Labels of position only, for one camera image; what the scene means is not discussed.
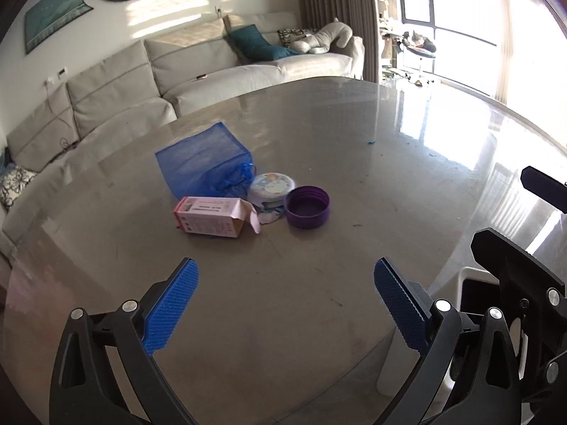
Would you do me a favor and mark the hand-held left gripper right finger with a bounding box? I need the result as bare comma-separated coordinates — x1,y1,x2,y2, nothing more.
373,256,524,425

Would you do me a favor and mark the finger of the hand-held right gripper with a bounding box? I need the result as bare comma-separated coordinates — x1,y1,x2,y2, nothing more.
470,227,567,403
520,166,567,213

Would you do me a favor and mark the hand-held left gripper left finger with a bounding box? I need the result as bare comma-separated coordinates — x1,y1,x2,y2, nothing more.
49,257,200,425

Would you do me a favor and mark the pink cardboard box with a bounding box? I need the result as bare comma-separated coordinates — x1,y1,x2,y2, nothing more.
173,196,262,238

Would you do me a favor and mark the purple plastic lid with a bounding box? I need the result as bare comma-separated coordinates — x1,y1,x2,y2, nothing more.
285,186,331,230

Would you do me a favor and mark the crumpled blue white scrap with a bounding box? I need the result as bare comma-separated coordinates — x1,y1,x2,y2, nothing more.
259,204,286,224

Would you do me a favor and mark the blue mesh bag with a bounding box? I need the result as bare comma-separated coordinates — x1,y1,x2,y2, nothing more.
155,123,257,201

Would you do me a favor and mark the round cartoon print tin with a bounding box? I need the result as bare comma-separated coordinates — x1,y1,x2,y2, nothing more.
248,172,297,206

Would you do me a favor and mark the large black framed window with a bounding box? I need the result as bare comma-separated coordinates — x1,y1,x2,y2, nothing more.
394,0,567,111

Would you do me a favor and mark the swivel chair with cushion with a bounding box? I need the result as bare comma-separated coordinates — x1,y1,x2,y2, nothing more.
401,31,439,87

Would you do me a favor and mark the floral throw pillow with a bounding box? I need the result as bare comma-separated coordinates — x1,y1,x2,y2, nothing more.
0,165,38,211
277,28,317,47

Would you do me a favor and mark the light grey fabric sofa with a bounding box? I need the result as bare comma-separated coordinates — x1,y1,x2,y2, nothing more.
0,12,366,275

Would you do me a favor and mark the grey plush elephant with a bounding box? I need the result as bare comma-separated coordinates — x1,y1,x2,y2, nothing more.
288,18,354,55

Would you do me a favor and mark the grey brown curtain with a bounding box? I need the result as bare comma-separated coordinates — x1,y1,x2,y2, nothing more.
293,0,382,83

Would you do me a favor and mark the teal throw pillow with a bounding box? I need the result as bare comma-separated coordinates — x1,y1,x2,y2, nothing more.
228,25,302,63

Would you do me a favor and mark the black charger cable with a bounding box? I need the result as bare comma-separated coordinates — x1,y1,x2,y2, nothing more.
44,80,83,153

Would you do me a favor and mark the teal mountain wall painting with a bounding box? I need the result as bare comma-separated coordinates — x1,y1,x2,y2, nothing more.
23,0,94,55

